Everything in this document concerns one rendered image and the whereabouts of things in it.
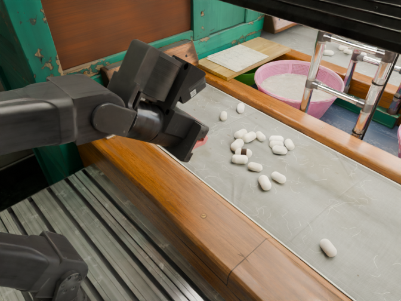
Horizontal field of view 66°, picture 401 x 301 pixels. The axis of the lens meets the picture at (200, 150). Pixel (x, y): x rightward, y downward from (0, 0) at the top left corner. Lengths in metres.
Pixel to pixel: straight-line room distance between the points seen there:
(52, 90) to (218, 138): 0.49
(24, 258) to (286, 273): 0.37
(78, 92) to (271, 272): 0.38
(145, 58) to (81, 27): 0.46
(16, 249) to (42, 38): 0.49
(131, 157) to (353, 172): 0.49
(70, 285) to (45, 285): 0.03
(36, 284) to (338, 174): 0.60
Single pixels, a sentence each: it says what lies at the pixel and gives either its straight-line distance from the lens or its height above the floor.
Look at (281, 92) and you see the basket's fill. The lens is 1.00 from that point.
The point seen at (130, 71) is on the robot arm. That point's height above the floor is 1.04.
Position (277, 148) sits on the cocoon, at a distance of 0.74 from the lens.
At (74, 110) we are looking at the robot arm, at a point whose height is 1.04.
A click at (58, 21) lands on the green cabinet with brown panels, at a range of 0.82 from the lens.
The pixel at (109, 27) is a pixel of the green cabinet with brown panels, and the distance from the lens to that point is 0.88.
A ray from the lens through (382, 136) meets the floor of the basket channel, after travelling 1.03.
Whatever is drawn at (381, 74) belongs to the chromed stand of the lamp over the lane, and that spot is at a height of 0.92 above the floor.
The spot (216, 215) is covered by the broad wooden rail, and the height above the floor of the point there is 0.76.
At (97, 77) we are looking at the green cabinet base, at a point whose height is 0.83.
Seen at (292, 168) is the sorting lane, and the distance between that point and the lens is 0.72.
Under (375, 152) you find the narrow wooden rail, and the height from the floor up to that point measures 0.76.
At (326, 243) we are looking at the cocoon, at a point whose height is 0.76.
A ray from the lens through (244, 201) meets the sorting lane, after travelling 0.63.
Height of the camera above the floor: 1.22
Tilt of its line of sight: 41 degrees down
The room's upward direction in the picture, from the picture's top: straight up
